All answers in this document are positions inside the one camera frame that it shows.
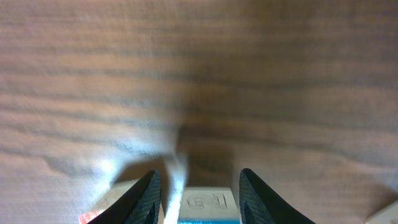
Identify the red letter I block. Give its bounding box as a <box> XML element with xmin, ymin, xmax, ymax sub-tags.
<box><xmin>79</xmin><ymin>179</ymin><xmax>138</xmax><ymax>224</ymax></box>

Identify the yellow top block right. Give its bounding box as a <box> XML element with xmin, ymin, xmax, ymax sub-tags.
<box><xmin>365</xmin><ymin>201</ymin><xmax>398</xmax><ymax>224</ymax></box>

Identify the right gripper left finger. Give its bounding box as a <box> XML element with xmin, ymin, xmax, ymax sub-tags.
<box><xmin>89</xmin><ymin>170</ymin><xmax>161</xmax><ymax>224</ymax></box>

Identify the blue number 2 block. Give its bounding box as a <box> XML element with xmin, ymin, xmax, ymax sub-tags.
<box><xmin>177</xmin><ymin>187</ymin><xmax>241</xmax><ymax>224</ymax></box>

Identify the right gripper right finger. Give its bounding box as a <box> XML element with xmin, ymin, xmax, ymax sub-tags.
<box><xmin>239</xmin><ymin>168</ymin><xmax>315</xmax><ymax>224</ymax></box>

